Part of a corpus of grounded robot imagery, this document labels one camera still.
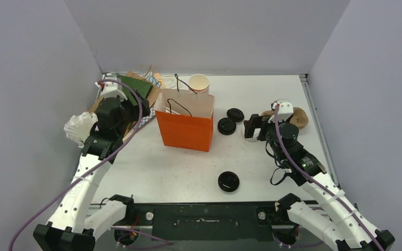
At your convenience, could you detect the orange paper bag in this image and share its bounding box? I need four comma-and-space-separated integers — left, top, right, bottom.
154, 74, 215, 152

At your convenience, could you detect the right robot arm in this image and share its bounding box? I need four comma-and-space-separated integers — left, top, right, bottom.
243, 114, 395, 250

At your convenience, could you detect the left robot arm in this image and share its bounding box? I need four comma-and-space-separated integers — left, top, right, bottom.
33, 90, 150, 250

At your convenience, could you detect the checkered paper bag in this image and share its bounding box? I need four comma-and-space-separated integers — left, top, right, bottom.
139, 106, 156, 128

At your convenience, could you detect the green paper bag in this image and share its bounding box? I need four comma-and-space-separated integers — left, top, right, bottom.
117, 75, 152, 106

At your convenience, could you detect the brown paper bags stack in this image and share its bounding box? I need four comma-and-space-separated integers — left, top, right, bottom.
89, 64, 173, 139

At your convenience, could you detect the stack of pulp cup carriers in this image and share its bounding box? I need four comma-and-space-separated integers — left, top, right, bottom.
279, 107, 309, 129

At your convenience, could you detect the loose black lid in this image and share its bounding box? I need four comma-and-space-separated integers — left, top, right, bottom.
218, 171, 240, 193
217, 117, 237, 135

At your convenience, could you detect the white wrapped straws bundle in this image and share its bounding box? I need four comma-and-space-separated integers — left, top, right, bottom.
63, 112, 98, 149

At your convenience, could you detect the stack of paper cups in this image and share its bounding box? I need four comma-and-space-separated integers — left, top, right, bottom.
188, 74, 210, 94

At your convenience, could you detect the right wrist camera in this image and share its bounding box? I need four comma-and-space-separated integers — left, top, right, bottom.
271, 99, 294, 122

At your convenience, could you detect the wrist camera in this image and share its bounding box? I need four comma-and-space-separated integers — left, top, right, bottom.
99, 81, 128, 101
271, 99, 294, 122

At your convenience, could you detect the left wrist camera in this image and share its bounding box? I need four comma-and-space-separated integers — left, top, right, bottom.
99, 81, 128, 101

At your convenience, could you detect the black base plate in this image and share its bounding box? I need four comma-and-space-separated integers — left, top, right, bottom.
102, 201, 327, 242

